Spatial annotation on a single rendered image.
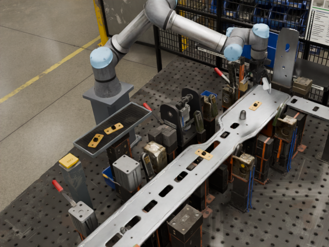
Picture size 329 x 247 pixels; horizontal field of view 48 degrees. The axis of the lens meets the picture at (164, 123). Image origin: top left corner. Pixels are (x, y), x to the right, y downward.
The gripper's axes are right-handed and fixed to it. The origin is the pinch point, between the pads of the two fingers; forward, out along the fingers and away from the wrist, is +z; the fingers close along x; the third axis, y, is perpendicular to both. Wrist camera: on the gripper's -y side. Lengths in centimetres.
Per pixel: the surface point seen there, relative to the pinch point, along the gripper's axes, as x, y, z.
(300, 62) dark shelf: 2.2, -49.0, 7.9
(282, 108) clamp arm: 17.8, 7.3, 0.4
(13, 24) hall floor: -457, -95, 111
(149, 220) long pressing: 4, 90, 11
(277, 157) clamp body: 19.8, 8.3, 31.4
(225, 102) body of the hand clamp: -17.1, 2.7, 14.2
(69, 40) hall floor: -337, -108, 111
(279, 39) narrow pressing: -3.0, -26.5, -15.4
